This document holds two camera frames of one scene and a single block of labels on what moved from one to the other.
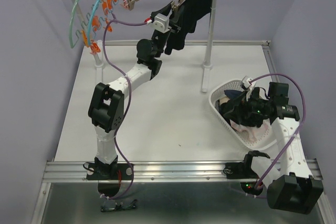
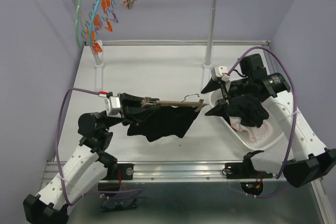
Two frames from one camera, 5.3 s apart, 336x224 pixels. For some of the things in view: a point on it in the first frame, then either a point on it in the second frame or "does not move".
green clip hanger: (71, 32) → (77, 16)
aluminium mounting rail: (76, 172) does not move
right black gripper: (243, 103) → (220, 110)
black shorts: (183, 17) → (167, 121)
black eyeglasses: (109, 205) does not move
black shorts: (248, 112) does not move
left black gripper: (176, 22) → (127, 100)
